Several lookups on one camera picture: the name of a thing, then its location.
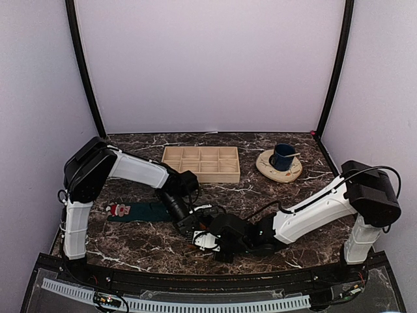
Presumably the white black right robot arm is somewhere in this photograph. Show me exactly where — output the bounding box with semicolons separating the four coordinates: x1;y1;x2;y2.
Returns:
208;160;401;283

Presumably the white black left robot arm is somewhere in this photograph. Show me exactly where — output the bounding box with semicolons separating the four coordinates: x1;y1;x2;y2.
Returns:
63;137;203;284

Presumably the green christmas bear sock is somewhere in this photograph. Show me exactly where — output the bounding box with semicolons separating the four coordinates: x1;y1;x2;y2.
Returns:
106;202;173;223

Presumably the wooden compartment tray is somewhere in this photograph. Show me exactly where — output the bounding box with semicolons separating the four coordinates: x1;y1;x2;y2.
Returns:
162;146;240;184

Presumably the cream saucer plate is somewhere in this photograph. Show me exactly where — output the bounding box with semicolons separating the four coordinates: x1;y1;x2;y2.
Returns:
255;149;303;183

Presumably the dark blue mug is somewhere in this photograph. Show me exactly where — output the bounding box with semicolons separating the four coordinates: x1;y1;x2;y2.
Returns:
268;143;296;171

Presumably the wooden stirrer stick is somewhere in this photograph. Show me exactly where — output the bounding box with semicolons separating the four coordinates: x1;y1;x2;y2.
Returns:
283;153;300;158

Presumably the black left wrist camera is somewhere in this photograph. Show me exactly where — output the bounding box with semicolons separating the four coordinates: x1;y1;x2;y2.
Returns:
179;170;199;197

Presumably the black front table rail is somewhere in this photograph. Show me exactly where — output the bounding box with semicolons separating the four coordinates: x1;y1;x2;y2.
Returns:
30;251;395;294

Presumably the white slotted cable duct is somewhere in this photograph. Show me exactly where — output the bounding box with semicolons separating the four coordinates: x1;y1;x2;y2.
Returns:
40;278;311;312

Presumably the black left frame post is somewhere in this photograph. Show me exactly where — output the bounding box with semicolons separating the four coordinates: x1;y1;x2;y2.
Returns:
65;0;107;138

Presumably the black frame post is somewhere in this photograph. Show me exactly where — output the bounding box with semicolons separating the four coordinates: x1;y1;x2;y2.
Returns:
65;0;107;138
315;0;354;141

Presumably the black right frame post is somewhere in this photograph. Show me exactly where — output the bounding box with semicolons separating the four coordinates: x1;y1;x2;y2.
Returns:
315;0;354;141

